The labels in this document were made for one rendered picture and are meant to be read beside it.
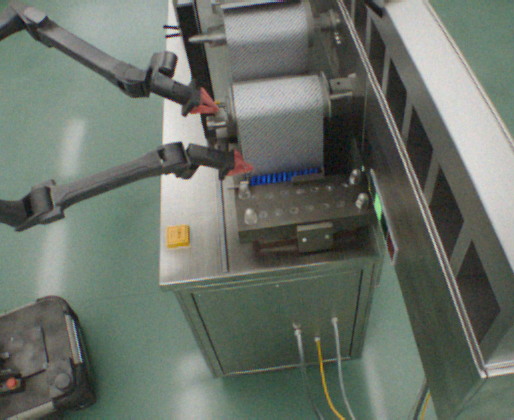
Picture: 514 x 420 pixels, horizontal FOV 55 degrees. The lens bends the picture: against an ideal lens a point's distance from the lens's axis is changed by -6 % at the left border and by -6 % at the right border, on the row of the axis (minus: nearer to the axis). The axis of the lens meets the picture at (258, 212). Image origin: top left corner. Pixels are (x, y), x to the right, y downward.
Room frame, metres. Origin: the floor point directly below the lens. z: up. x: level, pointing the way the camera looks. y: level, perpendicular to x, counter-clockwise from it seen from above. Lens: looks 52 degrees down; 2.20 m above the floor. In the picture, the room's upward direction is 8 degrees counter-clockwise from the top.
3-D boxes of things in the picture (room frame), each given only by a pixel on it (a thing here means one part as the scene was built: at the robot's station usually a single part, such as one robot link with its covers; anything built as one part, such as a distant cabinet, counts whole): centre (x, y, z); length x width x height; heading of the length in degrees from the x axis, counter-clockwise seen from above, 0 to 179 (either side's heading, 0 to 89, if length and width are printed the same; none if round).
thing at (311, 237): (0.86, -0.15, 0.96); 0.10 x 0.03 x 0.11; 89
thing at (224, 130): (1.17, 0.06, 1.05); 0.06 x 0.05 x 0.31; 89
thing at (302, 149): (1.07, -0.10, 1.10); 0.23 x 0.01 x 0.18; 89
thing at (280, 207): (0.95, -0.14, 1.00); 0.40 x 0.16 x 0.06; 89
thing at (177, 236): (0.98, 0.26, 0.91); 0.07 x 0.07 x 0.02; 89
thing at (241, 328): (2.07, -0.04, 0.43); 2.52 x 0.64 x 0.86; 179
